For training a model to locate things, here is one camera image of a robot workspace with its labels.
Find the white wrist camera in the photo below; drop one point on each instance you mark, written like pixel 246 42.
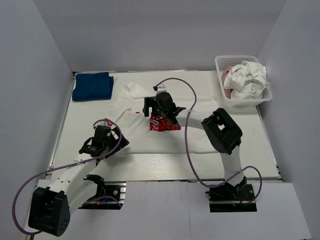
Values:
pixel 102 122
pixel 160 88

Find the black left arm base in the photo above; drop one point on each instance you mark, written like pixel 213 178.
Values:
pixel 110 197

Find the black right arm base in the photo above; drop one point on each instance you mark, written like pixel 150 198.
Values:
pixel 220 201

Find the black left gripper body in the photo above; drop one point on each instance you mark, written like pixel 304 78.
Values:
pixel 110 146

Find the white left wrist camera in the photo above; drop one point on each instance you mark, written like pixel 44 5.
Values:
pixel 102 122

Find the white perforated plastic basket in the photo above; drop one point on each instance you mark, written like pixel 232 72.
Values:
pixel 221 62

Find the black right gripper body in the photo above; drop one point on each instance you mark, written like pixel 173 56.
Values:
pixel 155 110

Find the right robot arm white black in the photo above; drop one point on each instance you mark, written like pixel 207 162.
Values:
pixel 220 129

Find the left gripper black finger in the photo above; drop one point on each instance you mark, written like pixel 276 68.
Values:
pixel 88 147
pixel 117 141

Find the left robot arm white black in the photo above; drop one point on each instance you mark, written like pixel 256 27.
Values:
pixel 52 206

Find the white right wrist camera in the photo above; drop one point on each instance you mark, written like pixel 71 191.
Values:
pixel 160 88

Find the pink printed t shirt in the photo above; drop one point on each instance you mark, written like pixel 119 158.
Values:
pixel 223 78

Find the folded blue t shirt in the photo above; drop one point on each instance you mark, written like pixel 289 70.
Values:
pixel 93 87

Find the white Coca-Cola t shirt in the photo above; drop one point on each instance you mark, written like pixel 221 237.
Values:
pixel 144 135

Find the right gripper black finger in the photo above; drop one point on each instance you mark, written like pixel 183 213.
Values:
pixel 149 102
pixel 179 109

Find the crumpled white t shirt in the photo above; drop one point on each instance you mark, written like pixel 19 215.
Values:
pixel 247 79

